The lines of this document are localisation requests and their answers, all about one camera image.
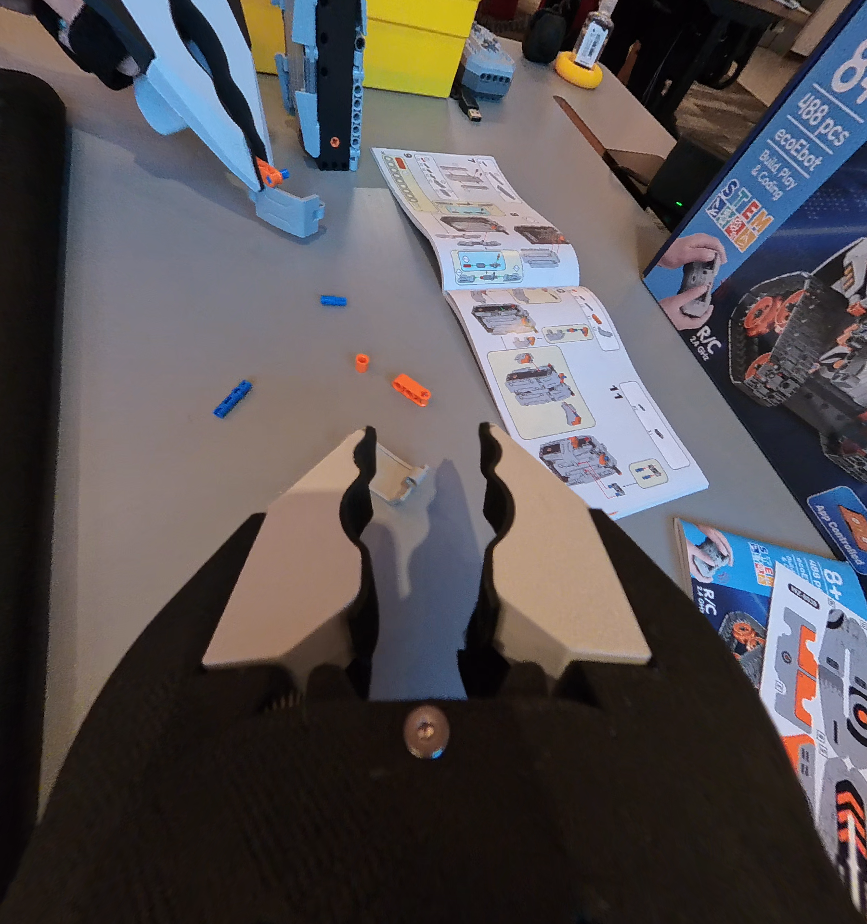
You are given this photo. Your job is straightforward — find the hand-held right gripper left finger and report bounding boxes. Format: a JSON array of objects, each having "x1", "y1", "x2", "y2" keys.
[{"x1": 202, "y1": 426, "x2": 378, "y2": 700}]

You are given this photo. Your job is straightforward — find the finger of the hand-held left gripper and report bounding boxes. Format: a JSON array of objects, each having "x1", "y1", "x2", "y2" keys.
[
  {"x1": 123, "y1": 0, "x2": 266, "y2": 192},
  {"x1": 173, "y1": 0, "x2": 275, "y2": 181}
]

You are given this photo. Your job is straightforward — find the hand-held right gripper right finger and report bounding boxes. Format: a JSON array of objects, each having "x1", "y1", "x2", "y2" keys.
[{"x1": 461, "y1": 422, "x2": 652, "y2": 700}]

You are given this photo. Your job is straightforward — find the grey bracket with orange connector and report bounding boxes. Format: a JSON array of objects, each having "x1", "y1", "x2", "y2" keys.
[{"x1": 253, "y1": 155, "x2": 326, "y2": 239}]

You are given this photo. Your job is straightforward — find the plain grey bracket brick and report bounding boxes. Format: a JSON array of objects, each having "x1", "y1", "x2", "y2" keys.
[{"x1": 369, "y1": 442, "x2": 431, "y2": 506}]

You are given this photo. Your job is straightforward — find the long blue pin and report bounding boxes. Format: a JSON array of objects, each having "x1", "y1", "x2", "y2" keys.
[{"x1": 212, "y1": 379, "x2": 254, "y2": 420}]

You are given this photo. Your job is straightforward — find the grey battery box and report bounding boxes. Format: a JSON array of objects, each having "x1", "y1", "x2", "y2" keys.
[{"x1": 451, "y1": 22, "x2": 516, "y2": 102}]

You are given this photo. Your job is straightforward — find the small clear plastic bottle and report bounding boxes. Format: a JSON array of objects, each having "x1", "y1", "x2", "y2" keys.
[{"x1": 574, "y1": 0, "x2": 616, "y2": 69}]

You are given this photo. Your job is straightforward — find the grey desk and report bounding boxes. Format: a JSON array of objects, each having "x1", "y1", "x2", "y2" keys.
[{"x1": 39, "y1": 0, "x2": 839, "y2": 817}]

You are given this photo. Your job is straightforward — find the grey and black brick model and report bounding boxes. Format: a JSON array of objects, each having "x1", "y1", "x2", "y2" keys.
[{"x1": 274, "y1": 0, "x2": 368, "y2": 173}]

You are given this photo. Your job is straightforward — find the blue booklet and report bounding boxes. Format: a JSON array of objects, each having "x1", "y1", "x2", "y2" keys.
[{"x1": 673, "y1": 517, "x2": 867, "y2": 694}]

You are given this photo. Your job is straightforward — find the yellow plastic bin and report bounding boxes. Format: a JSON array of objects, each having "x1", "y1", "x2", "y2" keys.
[{"x1": 242, "y1": 0, "x2": 480, "y2": 100}]

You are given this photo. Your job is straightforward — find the open instruction booklet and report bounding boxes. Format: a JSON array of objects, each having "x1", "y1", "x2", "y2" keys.
[{"x1": 370, "y1": 147, "x2": 710, "y2": 521}]

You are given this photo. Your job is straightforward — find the sticker sheet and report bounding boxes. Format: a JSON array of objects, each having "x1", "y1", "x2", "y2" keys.
[{"x1": 758, "y1": 563, "x2": 867, "y2": 924}]

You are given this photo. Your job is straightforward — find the robot kit box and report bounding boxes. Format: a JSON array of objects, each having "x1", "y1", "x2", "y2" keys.
[{"x1": 641, "y1": 0, "x2": 867, "y2": 640}]

